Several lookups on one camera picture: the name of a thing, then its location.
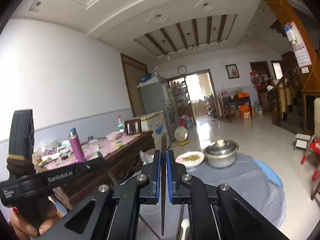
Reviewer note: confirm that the grey refrigerator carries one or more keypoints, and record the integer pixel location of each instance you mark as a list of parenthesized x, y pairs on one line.
[(155, 95)]

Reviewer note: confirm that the wall calendar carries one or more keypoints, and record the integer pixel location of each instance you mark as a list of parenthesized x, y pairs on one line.
[(298, 45)]

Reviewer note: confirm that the white plate with food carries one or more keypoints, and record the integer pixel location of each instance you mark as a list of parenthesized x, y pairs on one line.
[(191, 160)]

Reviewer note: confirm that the white step stool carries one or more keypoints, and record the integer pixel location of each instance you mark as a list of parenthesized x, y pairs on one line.
[(302, 141)]

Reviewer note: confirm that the round wall clock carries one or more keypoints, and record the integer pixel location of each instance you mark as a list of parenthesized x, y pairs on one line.
[(182, 70)]

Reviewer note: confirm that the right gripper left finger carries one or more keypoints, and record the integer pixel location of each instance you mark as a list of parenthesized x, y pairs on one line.
[(142, 189)]

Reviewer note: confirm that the white bowl with plastic bag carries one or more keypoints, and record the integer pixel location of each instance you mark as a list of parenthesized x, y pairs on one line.
[(147, 156)]

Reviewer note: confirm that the person's left hand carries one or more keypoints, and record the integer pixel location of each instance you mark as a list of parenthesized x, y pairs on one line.
[(24, 230)]

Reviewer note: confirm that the blue undercloth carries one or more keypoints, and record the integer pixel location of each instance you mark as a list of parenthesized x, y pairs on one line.
[(272, 176)]

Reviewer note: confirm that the framed wall picture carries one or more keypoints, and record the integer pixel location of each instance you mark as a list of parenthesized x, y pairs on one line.
[(232, 71)]

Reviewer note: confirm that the white chest freezer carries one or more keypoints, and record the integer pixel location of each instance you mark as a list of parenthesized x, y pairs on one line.
[(158, 123)]

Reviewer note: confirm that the dark metal chopstick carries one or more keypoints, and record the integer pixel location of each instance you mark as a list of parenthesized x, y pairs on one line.
[(163, 179)]

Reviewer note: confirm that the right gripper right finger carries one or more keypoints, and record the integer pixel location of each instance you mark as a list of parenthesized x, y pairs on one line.
[(189, 190)]

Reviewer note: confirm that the white floor fan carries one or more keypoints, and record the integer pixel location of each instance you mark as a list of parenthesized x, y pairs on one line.
[(181, 134)]

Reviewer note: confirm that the metal pot with lid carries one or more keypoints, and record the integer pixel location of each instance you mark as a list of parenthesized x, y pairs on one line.
[(221, 153)]

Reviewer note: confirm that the red plastic chair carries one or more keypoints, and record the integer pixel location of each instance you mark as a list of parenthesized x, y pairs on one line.
[(312, 147)]

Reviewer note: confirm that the dark carved wooden table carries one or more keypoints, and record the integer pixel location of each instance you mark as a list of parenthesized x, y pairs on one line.
[(121, 165)]

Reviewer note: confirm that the clear plastic water bottle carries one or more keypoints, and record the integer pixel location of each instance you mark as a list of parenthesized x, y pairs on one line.
[(120, 124)]

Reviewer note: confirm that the purple thermos bottle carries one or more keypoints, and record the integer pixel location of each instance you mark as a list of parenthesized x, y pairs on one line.
[(76, 146)]

